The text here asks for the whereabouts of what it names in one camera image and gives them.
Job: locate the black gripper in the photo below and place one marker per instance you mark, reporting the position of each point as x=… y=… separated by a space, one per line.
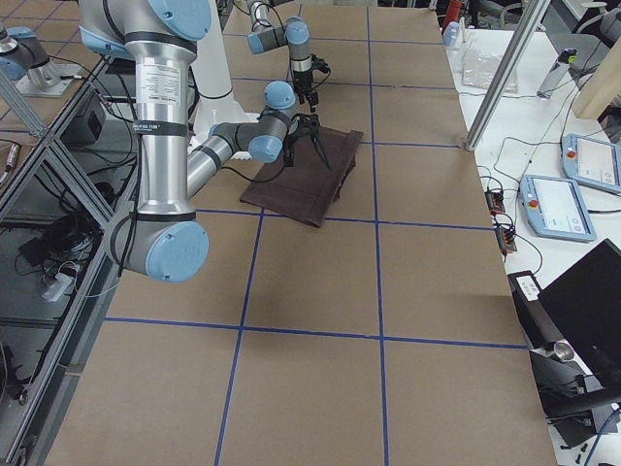
x=302 y=125
x=306 y=83

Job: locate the dark brown t-shirt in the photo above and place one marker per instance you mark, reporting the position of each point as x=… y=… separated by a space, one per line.
x=306 y=191

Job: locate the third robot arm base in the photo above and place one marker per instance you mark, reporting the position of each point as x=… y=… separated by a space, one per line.
x=25 y=62

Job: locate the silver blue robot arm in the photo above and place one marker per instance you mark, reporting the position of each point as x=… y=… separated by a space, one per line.
x=188 y=124
x=269 y=32

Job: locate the red cylinder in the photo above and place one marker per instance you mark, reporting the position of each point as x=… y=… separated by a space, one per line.
x=453 y=10

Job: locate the clear plastic sheet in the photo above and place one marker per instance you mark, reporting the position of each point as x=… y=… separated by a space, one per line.
x=476 y=68

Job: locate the orange black terminal block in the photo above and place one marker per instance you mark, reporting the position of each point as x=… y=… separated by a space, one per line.
x=495 y=201

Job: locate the black power adapter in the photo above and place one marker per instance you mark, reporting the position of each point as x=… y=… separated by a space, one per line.
x=85 y=128

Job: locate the brown paper table cover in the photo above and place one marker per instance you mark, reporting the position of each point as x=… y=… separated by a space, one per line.
x=385 y=337

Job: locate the silver handheld device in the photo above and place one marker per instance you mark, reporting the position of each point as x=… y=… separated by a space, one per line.
x=559 y=68

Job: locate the near teach pendant tablet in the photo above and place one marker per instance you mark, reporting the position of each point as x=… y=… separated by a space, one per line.
x=555 y=209

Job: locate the teach pendant tablet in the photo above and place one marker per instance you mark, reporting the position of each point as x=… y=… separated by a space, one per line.
x=591 y=162
x=555 y=209

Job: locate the far teach pendant tablet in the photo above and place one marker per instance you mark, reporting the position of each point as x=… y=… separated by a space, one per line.
x=591 y=162

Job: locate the wooden board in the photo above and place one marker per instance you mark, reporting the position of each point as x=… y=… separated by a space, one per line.
x=602 y=88

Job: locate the black box with label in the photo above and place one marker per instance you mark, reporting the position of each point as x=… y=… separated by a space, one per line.
x=538 y=327

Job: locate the metal cylinder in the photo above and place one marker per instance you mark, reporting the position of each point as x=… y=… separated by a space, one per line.
x=560 y=351

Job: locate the aluminium frame post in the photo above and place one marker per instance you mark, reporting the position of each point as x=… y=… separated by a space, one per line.
x=517 y=45

